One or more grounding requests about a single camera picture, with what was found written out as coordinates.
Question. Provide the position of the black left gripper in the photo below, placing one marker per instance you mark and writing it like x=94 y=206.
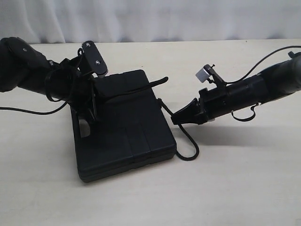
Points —
x=81 y=92

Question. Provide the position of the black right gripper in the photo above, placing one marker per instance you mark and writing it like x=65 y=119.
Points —
x=196 y=106

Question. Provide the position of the black plastic carry case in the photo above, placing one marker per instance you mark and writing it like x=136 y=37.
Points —
x=132 y=131

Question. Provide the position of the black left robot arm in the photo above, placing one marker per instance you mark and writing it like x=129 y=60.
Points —
x=21 y=66

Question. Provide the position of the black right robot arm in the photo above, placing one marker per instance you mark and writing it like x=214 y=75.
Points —
x=273 y=83

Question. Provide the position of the white backdrop curtain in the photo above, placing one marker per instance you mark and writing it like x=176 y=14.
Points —
x=71 y=21

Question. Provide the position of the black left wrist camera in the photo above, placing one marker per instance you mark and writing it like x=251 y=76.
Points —
x=92 y=61

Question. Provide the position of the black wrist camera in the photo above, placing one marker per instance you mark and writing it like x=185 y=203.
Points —
x=92 y=61
x=207 y=73

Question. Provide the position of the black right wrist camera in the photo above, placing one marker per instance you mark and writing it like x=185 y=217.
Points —
x=207 y=73

